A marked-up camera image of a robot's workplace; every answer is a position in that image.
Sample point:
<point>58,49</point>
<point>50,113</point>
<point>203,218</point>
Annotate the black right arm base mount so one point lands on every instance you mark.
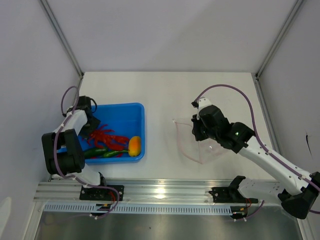
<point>229,195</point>

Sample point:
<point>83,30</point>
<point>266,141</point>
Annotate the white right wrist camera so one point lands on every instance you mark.
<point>200,104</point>

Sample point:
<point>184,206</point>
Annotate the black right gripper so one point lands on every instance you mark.
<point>198,136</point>

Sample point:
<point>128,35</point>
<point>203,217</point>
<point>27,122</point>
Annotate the right aluminium frame post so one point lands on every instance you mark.
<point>281,35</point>

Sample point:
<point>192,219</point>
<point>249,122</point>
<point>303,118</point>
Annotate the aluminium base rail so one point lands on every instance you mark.
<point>136,191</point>

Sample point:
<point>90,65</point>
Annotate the green toy chili pepper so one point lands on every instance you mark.
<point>120,151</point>

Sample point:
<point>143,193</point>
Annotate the dark green toy cucumber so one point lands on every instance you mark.
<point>95,151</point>

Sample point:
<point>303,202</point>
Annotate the slotted white cable duct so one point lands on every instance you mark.
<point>123,208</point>

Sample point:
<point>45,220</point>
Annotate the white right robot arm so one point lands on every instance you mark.
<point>300,187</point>

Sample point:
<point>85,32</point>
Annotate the left aluminium frame post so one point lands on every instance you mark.
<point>45,5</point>

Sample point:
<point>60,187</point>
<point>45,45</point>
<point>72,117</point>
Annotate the red toy chili pepper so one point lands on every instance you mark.
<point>95,157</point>

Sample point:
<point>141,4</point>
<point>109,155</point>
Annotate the blue plastic bin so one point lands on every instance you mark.
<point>126,119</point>

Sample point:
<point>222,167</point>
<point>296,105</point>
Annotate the aluminium frame post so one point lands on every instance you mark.
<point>45,5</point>
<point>281,35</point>

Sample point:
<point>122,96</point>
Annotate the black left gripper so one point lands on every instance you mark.
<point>85,133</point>

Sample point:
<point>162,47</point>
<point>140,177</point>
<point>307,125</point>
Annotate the orange yellow toy mango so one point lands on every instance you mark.
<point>134,146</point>

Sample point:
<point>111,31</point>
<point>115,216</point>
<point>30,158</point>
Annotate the red toy lobster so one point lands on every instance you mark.
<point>105,138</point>

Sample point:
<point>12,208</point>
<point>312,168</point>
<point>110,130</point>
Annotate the clear pink zip top bag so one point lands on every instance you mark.
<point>201,152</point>

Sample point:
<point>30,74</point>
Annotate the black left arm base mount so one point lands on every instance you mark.
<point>102,194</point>

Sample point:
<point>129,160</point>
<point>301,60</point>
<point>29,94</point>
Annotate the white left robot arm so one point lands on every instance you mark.
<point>62,150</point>

